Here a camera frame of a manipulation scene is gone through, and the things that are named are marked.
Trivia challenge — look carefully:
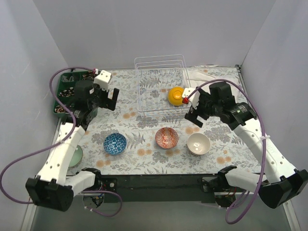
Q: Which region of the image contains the yellow bowl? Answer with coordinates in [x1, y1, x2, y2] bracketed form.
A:
[167, 87, 184, 106]

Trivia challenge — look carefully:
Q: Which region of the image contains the orange patterned bowl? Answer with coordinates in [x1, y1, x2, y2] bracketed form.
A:
[155, 127, 179, 149]

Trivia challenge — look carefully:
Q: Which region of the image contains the blue triangle patterned bowl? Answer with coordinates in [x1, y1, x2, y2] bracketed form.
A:
[103, 133, 127, 155]

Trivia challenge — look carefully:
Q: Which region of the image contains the white wire dish rack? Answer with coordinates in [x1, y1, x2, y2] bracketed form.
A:
[134, 54, 191, 122]

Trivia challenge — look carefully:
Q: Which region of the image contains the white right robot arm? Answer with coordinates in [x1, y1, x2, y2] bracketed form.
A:
[182, 79, 308, 208]

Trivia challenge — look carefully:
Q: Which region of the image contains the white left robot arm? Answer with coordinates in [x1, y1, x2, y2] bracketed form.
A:
[26, 80, 119, 211]

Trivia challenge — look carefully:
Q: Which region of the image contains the white bowl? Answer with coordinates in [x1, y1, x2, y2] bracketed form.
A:
[187, 133, 211, 156]

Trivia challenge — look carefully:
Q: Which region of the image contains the green compartment organizer tray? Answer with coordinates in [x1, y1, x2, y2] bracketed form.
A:
[56, 69, 96, 116]

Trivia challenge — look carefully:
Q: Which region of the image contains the white folded cloth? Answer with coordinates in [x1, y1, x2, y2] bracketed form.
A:
[187, 69, 242, 97]

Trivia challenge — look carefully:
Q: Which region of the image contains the floral patterned table mat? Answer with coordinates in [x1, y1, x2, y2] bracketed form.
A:
[67, 69, 260, 175]

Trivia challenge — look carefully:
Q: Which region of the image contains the light green flower bowl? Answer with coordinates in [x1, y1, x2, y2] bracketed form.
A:
[69, 145, 83, 168]

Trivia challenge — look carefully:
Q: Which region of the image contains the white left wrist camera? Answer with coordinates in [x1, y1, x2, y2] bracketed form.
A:
[93, 69, 112, 91]

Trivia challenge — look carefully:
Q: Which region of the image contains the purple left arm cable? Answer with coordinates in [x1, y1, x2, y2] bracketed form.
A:
[0, 67, 123, 217]

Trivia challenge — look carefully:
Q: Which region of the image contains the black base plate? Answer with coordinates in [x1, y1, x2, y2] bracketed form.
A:
[96, 173, 247, 204]

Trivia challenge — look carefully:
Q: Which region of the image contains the aluminium frame rail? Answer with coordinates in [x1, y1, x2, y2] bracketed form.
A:
[23, 174, 301, 231]

